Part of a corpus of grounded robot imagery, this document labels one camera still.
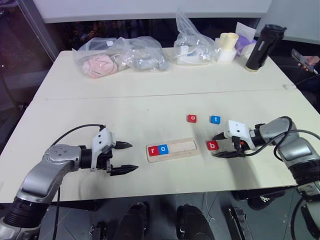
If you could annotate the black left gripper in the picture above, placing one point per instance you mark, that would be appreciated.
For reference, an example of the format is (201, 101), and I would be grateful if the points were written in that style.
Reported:
(104, 160)

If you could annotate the white background table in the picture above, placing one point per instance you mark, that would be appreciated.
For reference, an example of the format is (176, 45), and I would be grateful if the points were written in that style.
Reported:
(150, 10)

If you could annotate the purple tissue pack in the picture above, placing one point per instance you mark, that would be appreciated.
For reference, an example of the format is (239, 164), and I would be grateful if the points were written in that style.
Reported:
(243, 41)

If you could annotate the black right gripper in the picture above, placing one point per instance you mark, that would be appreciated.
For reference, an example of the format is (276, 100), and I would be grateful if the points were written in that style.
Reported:
(239, 145)

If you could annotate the black tumbler bottle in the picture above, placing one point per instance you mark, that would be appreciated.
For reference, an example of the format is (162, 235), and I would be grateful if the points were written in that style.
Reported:
(262, 48)

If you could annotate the black smartphone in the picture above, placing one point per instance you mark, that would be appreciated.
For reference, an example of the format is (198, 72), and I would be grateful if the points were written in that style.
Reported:
(301, 59)

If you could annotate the blue letter t block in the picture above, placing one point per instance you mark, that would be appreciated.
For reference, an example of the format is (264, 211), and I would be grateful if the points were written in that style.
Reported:
(215, 119)

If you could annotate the red letter r block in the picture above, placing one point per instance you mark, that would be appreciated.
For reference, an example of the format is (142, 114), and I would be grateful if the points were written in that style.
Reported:
(153, 150)

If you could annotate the blue letter o block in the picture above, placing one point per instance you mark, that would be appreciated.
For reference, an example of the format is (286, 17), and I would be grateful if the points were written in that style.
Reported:
(163, 149)

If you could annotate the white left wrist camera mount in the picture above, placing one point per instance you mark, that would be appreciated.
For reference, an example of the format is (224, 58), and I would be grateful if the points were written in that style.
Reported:
(101, 138)

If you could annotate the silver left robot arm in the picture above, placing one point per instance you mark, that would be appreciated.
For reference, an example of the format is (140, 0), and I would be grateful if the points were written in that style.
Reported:
(42, 172)

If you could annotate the black ribbed floor bracket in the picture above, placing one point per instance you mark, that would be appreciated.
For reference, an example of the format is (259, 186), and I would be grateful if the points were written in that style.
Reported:
(237, 223)

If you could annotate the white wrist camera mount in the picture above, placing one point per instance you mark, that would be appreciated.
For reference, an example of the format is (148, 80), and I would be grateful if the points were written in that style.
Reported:
(236, 130)
(101, 138)

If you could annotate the black table foot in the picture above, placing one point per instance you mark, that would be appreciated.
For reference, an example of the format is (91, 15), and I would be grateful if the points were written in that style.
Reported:
(260, 196)

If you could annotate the dark rounded shape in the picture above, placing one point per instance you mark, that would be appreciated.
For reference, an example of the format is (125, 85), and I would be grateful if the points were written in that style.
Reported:
(193, 222)
(132, 222)

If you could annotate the bystander hand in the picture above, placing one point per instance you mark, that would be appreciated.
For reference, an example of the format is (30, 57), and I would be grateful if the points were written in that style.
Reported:
(311, 61)

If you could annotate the red letter o block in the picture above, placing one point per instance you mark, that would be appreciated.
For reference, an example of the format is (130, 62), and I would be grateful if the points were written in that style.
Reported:
(192, 118)

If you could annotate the small black floor clamp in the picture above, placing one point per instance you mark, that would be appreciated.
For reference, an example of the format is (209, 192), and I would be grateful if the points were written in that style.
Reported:
(98, 231)

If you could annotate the clear bag with soft toys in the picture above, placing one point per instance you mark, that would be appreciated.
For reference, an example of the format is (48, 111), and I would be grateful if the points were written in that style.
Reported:
(117, 56)

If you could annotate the wooden letter tray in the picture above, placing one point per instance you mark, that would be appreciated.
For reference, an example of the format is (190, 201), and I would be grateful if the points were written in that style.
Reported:
(183, 147)

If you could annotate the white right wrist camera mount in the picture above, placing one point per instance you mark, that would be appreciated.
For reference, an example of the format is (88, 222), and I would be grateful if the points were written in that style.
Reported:
(236, 130)

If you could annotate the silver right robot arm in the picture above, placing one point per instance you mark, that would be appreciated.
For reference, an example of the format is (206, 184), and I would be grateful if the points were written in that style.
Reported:
(297, 152)

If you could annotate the clear bag with white parts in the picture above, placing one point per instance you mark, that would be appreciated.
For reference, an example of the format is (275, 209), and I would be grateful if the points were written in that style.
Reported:
(193, 47)

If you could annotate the red letter b block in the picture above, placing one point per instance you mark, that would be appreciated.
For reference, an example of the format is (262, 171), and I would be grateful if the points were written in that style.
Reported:
(212, 145)

